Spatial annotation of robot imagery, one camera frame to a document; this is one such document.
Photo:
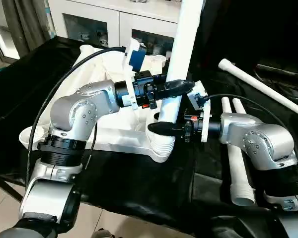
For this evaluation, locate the black metal stand leg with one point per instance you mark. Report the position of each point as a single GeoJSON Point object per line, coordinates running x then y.
{"type": "Point", "coordinates": [7, 187]}

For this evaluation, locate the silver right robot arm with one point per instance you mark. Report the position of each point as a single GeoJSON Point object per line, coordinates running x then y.
{"type": "Point", "coordinates": [263, 141]}

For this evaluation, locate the white door frame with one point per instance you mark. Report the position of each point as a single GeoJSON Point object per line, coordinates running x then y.
{"type": "Point", "coordinates": [0, 37]}

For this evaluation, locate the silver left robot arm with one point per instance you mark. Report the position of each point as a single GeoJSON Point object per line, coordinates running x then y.
{"type": "Point", "coordinates": [72, 109]}

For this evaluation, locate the white plastic table leg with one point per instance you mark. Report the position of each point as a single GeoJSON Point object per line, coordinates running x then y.
{"type": "Point", "coordinates": [238, 105]}
{"type": "Point", "coordinates": [258, 85]}
{"type": "Point", "coordinates": [183, 49]}
{"type": "Point", "coordinates": [238, 173]}

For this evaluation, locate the black work mat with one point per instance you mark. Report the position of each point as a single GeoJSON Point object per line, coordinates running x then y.
{"type": "Point", "coordinates": [144, 183]}

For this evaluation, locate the dark robot lower body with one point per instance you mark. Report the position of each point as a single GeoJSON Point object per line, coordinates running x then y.
{"type": "Point", "coordinates": [103, 234]}

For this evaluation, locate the white table frame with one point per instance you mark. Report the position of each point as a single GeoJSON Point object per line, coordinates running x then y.
{"type": "Point", "coordinates": [129, 141]}

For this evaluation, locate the beige curtain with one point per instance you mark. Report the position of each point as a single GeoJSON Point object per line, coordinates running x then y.
{"type": "Point", "coordinates": [27, 24]}

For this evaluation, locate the white glass-door cabinet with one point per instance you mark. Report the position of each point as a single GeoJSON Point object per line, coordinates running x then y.
{"type": "Point", "coordinates": [114, 22]}

